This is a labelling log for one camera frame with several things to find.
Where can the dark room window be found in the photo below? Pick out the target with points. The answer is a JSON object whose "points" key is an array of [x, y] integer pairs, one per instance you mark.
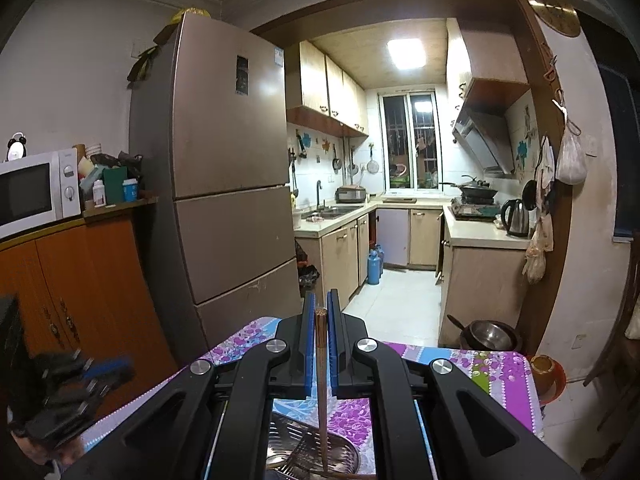
{"points": [[620, 150]]}

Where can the black kitchen faucet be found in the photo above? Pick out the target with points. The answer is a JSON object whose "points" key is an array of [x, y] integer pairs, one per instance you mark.
{"points": [[319, 192]]}

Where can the gold wall clock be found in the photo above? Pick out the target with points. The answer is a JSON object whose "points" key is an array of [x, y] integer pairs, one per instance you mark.
{"points": [[552, 7]]}

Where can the green box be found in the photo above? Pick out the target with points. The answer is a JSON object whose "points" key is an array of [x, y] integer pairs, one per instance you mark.
{"points": [[115, 185]]}

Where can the stack of paper cups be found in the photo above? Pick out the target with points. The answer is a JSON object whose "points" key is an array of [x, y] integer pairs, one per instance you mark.
{"points": [[93, 150]]}

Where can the black trash bag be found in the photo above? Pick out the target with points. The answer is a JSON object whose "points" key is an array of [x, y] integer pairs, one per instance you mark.
{"points": [[307, 275]]}

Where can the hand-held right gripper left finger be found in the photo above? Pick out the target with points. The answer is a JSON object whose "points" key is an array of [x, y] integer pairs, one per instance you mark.
{"points": [[313, 350]]}

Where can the orange wooden cabinet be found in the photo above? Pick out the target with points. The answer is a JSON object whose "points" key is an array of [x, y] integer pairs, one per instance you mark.
{"points": [[85, 280]]}

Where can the barred kitchen window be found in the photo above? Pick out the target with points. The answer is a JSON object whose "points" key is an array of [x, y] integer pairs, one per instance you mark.
{"points": [[407, 140]]}

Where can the stacked metal bowls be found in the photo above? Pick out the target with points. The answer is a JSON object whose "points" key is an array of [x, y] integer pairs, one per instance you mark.
{"points": [[492, 335]]}

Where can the hanging ladle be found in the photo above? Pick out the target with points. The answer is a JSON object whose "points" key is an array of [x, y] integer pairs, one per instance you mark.
{"points": [[337, 162]]}

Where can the white microwave oven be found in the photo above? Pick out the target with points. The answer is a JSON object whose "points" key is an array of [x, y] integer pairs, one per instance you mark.
{"points": [[30, 195]]}

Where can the white base cabinet door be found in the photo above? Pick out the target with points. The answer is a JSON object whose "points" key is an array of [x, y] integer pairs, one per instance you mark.
{"points": [[392, 237]]}

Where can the beige sink base cabinet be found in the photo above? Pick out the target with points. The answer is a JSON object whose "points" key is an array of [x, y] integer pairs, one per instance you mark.
{"points": [[340, 255]]}

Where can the steel kitchen sink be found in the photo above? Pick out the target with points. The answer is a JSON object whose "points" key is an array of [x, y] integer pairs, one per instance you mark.
{"points": [[337, 211]]}

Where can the panda alarm clock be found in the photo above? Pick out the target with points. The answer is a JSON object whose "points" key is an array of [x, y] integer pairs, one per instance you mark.
{"points": [[17, 149]]}

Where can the steel electric kettle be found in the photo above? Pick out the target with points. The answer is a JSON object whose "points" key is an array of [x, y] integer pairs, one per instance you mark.
{"points": [[517, 219]]}

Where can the gas stove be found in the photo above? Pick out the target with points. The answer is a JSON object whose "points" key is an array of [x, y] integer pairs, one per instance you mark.
{"points": [[472, 209]]}

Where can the purple floral tablecloth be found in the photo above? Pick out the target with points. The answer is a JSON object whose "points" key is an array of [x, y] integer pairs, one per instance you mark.
{"points": [[475, 375]]}

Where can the blue label canister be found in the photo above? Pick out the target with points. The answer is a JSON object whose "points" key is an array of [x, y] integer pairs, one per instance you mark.
{"points": [[130, 191]]}

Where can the dark dried leaves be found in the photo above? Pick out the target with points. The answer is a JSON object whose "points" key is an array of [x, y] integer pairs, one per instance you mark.
{"points": [[145, 60]]}

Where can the yellow bundle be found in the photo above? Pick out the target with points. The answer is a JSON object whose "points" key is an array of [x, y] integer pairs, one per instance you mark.
{"points": [[190, 12]]}

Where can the white plastic bag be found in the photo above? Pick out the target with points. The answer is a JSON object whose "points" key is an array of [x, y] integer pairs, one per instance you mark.
{"points": [[571, 160]]}

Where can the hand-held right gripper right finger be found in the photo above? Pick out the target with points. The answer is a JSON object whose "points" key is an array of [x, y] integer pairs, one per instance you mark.
{"points": [[331, 350]]}

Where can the hanging white cloth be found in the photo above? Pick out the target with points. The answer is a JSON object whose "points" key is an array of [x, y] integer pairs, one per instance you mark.
{"points": [[546, 170]]}

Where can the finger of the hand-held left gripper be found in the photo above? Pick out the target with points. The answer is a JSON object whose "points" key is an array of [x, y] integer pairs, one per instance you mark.
{"points": [[107, 366], [65, 415]]}

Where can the blue gas cylinder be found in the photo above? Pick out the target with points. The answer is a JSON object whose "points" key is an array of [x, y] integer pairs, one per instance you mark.
{"points": [[375, 265]]}

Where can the black wok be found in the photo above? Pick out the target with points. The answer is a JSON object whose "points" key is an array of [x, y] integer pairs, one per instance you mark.
{"points": [[477, 190]]}

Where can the slotted metal utensil holder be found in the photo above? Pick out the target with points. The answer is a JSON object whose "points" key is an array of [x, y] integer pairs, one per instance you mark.
{"points": [[340, 455]]}

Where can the white medicine bottle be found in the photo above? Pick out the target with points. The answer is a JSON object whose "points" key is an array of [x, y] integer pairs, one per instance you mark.
{"points": [[99, 194]]}

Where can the hanging beige bags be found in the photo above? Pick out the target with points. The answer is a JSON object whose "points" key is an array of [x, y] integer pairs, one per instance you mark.
{"points": [[539, 250]]}

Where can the beige tall wall cabinet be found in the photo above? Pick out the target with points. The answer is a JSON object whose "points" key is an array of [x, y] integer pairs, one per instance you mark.
{"points": [[490, 55]]}

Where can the beige three-door wall cabinet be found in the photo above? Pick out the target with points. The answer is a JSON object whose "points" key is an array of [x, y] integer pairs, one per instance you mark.
{"points": [[320, 85]]}

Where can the bronze three-door refrigerator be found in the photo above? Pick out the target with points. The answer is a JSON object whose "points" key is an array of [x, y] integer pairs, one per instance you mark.
{"points": [[215, 160]]}

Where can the brown wooden chopstick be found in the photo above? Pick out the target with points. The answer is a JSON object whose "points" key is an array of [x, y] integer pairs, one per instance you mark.
{"points": [[322, 410]]}

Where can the hanging black pan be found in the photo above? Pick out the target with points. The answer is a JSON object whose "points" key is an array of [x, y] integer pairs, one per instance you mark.
{"points": [[529, 194]]}

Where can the orange round bowl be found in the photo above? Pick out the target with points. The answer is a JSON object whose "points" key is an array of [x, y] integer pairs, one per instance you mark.
{"points": [[547, 375]]}

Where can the beige stove base cabinet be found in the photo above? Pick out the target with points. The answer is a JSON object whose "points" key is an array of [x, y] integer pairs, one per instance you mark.
{"points": [[480, 285]]}

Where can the square ceiling light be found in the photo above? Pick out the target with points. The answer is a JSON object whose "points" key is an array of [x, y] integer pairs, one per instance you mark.
{"points": [[406, 53]]}

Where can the steel range hood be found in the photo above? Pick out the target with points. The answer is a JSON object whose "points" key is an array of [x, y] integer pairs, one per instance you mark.
{"points": [[482, 140]]}

